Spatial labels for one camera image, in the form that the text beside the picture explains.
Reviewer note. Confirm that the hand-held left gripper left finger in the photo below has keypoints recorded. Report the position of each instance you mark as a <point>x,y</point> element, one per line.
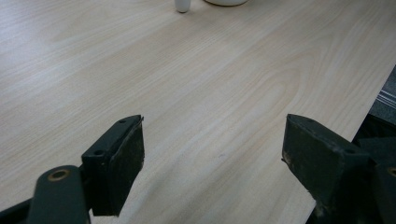
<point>116,161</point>

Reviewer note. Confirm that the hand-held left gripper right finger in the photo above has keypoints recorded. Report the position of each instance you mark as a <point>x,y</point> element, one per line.
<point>323,161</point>

